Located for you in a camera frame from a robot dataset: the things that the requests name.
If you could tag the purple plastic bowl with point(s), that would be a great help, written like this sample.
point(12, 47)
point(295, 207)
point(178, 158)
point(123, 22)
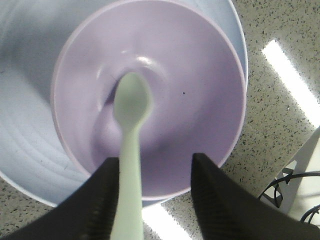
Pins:
point(193, 55)

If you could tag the pale green plastic spoon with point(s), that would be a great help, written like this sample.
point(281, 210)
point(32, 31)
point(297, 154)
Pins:
point(132, 105)

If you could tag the light blue plate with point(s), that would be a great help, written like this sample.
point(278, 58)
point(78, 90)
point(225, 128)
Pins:
point(32, 33)

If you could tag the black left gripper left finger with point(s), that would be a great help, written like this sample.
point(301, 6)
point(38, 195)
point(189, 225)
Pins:
point(87, 214)

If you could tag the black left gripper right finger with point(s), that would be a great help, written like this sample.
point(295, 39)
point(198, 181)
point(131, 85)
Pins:
point(225, 211)

